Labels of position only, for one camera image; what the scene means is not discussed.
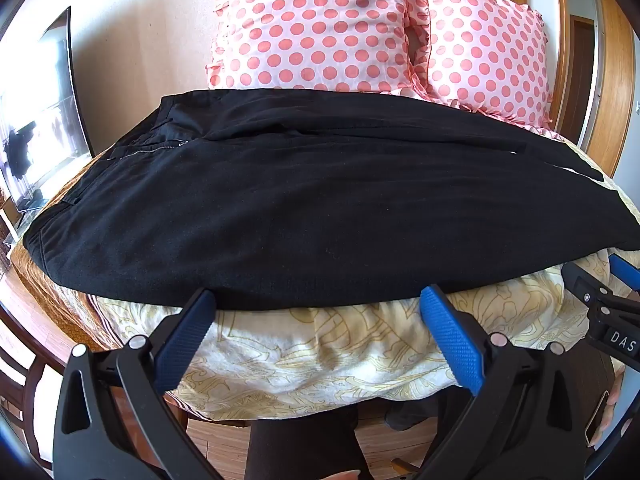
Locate person's right hand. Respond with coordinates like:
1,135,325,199
597,372,627,453

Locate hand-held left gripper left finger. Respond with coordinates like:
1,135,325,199
52,287,221,480

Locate dark wooden chair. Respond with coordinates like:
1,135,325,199
0,305,71,461

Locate wooden door frame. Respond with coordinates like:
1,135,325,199
595,0,637,181

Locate brown wooden door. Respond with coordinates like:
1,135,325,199
570,15,598,147

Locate black pants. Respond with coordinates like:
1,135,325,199
22,87,640,311

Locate person's leg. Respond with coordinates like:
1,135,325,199
248,402,373,480

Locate pink polka dot pillow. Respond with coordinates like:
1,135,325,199
407,0,556,128
205,0,431,96

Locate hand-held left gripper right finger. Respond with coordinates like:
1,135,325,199
419,284,610,480

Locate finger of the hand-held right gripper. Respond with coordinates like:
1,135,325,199
560,261,613,313
609,254,640,303

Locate cream patterned bedspread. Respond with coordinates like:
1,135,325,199
10,125,640,426

